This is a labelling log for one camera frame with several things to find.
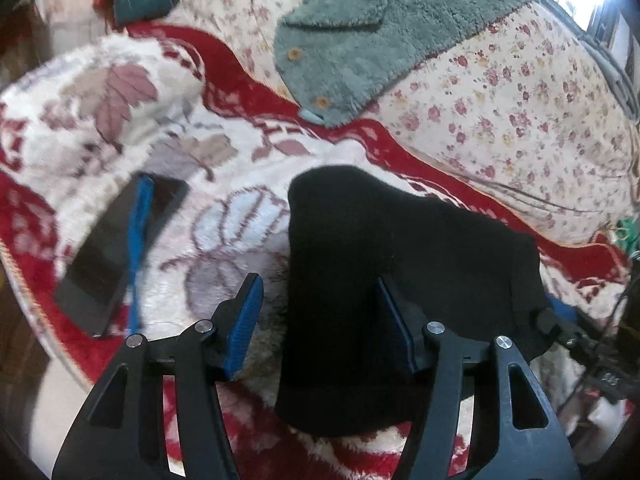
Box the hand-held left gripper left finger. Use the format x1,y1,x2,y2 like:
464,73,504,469
52,274,264,480

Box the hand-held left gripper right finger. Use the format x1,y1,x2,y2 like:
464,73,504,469
376,274,581,480

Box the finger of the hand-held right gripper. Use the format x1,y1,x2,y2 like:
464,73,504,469
530,307,565,347

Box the black pants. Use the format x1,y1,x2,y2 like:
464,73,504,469
274,164,551,438

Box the green cloth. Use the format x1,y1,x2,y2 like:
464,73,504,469
612,217,640,261

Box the blue plastic stick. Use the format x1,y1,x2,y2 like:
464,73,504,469
125,175,156,336

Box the black smartphone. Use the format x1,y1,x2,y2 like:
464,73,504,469
52,172,191,338

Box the floral quilt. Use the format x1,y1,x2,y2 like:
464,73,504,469
175,0,640,246

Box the red white floral blanket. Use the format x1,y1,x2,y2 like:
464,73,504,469
0,25,636,480

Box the grey fleece jacket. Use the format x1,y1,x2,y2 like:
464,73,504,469
274,0,538,128

